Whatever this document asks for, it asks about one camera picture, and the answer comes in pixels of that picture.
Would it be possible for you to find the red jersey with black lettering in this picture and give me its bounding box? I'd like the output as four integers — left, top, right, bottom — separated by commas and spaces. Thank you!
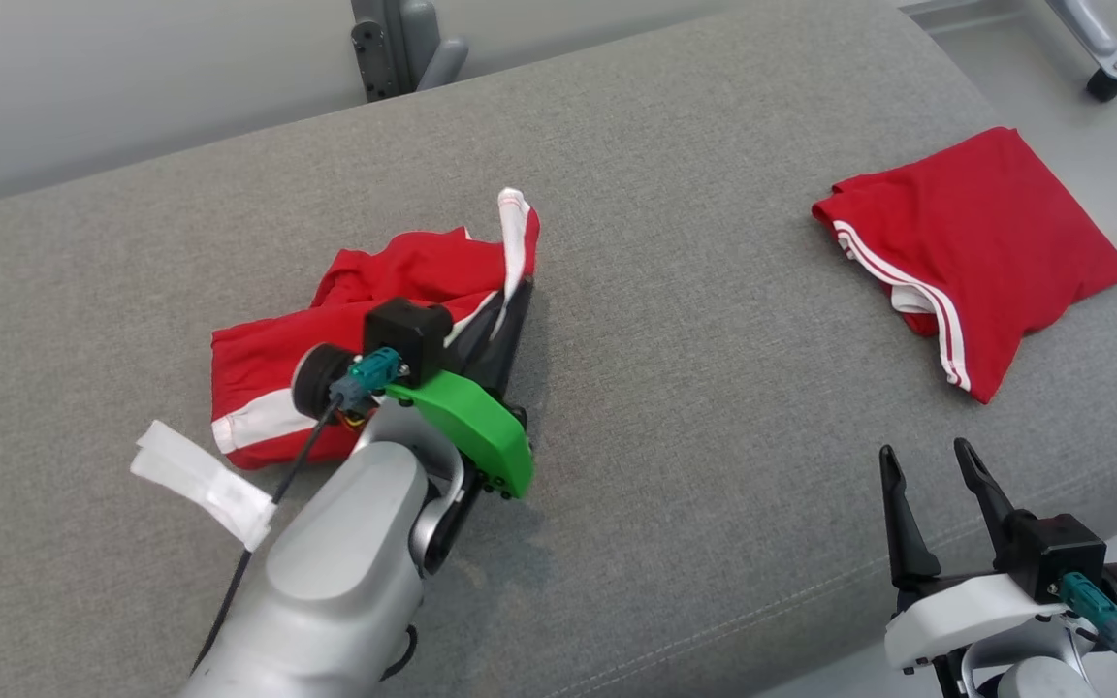
812, 126, 1117, 405

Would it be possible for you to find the teal right cable connector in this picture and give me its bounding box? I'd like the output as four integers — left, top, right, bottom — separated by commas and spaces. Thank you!
1060, 572, 1117, 650

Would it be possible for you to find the grey metal stand post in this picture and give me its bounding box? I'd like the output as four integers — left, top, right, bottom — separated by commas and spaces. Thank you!
350, 0, 469, 103

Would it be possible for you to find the teal cable connector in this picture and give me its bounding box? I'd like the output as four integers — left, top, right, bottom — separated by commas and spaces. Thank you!
1060, 572, 1117, 650
331, 351, 399, 408

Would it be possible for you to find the grey caster leg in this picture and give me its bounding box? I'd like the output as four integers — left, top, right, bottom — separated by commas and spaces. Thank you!
1043, 0, 1117, 103

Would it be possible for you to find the grey fabric sofa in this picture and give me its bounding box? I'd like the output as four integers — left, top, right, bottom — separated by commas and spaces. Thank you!
0, 0, 1117, 698

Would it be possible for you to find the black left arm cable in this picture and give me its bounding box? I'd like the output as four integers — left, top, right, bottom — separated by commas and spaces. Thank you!
192, 397, 341, 675

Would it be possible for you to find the teal left cable connector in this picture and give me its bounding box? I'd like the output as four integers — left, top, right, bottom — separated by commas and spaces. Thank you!
331, 351, 399, 408

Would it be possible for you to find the white tape label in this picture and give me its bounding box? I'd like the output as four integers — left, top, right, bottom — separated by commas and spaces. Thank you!
130, 420, 276, 552

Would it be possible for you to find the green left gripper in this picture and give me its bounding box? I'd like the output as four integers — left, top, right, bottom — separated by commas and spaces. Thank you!
292, 276, 535, 500

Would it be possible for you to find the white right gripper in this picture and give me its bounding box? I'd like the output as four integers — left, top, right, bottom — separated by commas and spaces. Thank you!
878, 438, 1117, 694

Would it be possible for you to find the plain red white-trimmed garment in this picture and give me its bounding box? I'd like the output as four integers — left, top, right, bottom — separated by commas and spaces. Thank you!
210, 187, 541, 471

